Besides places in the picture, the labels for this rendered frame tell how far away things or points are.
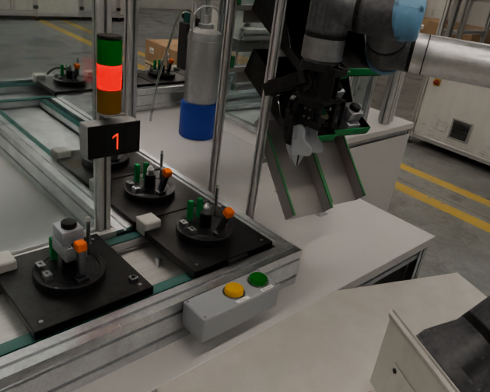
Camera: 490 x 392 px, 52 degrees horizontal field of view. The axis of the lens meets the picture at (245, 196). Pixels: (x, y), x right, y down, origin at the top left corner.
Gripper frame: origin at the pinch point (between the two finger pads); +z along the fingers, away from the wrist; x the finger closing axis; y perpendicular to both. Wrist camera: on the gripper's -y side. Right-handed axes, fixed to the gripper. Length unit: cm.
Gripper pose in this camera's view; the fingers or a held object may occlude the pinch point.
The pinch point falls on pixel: (294, 157)
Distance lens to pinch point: 102.5
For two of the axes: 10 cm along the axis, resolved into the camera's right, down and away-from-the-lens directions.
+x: 7.4, -2.1, 6.4
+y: 6.7, 4.0, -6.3
